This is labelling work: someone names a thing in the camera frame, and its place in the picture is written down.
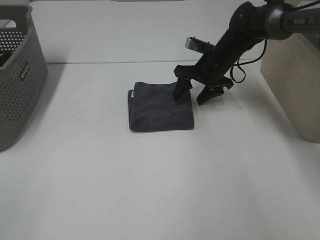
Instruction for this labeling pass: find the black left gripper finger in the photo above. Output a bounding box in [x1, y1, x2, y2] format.
[172, 76, 192, 101]

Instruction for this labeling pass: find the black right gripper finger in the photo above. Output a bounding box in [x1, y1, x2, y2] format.
[196, 86, 223, 105]

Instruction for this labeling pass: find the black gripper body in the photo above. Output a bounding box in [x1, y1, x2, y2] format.
[174, 37, 250, 88]

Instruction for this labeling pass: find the dark grey towel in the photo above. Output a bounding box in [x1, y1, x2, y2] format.
[127, 82, 194, 133]

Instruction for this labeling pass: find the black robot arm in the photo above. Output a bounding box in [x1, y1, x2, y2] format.
[173, 0, 320, 105]

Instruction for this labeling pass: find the beige plastic storage bin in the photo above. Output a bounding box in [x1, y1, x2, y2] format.
[260, 33, 320, 143]

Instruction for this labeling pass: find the grey perforated plastic basket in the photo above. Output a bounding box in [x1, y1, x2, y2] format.
[0, 5, 48, 151]

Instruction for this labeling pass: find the black cable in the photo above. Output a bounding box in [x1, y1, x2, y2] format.
[230, 38, 268, 84]

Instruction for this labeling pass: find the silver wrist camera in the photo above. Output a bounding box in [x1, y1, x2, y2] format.
[185, 36, 215, 54]

